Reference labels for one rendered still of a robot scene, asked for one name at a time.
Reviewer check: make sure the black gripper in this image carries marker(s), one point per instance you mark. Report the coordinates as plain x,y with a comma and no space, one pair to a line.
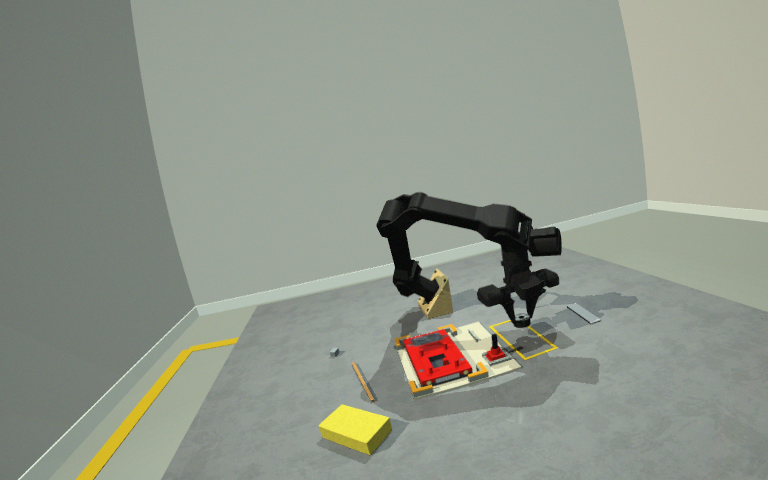
490,295

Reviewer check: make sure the thin orange-tan rod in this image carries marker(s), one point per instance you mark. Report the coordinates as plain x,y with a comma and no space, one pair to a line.
363,382

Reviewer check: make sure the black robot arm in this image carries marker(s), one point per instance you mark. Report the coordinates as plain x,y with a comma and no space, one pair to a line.
496,222

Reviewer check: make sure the black tyre with grey wheel rim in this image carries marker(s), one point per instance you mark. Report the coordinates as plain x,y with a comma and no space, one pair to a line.
522,320

